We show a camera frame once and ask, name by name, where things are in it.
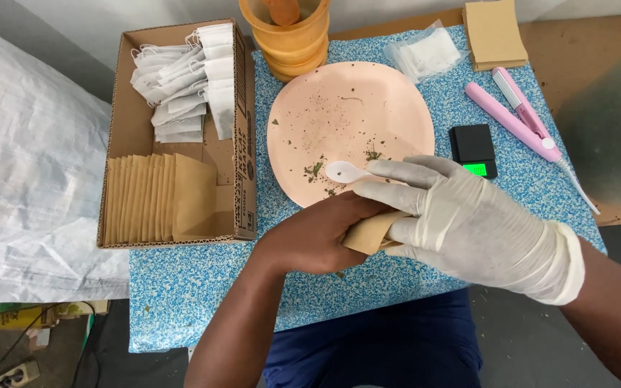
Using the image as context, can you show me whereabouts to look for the person's right hand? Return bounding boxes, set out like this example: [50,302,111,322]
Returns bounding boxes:
[351,155,586,306]

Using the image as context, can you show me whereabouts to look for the person's left hand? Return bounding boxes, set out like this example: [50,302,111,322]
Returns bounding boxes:
[259,191,395,276]

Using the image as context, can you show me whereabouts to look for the single brown paper envelope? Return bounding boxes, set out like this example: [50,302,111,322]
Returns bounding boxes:
[342,210,414,256]

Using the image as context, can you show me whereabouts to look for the white plastic spoon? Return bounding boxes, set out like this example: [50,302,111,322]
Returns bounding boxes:
[325,161,377,185]

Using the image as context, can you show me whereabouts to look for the scattered dried green herb bits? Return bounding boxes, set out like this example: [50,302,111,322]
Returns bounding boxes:
[271,81,393,198]

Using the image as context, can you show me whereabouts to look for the pink round plate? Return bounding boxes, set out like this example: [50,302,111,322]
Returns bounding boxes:
[266,61,436,209]

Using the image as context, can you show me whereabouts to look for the black digital pocket scale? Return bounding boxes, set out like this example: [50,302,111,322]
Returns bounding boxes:
[448,124,498,180]

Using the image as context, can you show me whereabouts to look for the person's blue trousers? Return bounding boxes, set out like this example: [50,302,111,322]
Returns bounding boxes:
[262,288,484,388]

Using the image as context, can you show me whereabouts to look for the clear bag of white filters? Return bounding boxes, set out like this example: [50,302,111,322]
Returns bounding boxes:
[383,20,470,85]

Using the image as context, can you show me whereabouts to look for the orange plastic mortar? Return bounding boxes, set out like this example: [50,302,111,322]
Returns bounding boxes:
[239,0,331,84]

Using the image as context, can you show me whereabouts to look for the blue speckled foam mat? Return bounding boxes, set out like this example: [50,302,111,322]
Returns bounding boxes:
[129,24,608,354]

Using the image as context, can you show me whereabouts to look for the pink heat sealer iron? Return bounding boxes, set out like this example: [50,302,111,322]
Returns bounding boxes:
[465,67,564,163]

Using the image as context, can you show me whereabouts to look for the row of brown envelopes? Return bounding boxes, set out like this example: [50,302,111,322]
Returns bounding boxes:
[103,153,219,244]

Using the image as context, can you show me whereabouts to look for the pile of white tea bags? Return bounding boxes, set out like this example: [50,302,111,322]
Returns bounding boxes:
[130,23,236,144]

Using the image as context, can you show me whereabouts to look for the orange pestle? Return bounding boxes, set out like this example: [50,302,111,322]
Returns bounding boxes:
[261,0,302,27]

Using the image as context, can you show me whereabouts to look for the stack of brown paper sleeves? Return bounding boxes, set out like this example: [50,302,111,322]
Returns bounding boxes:
[462,0,529,72]

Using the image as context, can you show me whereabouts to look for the open cardboard box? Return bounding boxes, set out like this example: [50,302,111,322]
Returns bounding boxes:
[96,19,258,250]

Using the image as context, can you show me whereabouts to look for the white woven sack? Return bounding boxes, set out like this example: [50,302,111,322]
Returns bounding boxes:
[0,16,130,304]

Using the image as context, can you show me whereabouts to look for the yellow green flat carton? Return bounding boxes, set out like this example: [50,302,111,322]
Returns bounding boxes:
[0,300,110,332]

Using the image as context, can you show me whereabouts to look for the beige power strip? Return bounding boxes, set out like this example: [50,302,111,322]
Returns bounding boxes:
[0,360,41,388]

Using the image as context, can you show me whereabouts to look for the white sealer cable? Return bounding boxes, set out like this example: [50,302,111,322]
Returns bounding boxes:
[556,157,601,216]

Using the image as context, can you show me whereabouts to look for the thin black cable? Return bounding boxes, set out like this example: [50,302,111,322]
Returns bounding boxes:
[0,302,100,388]

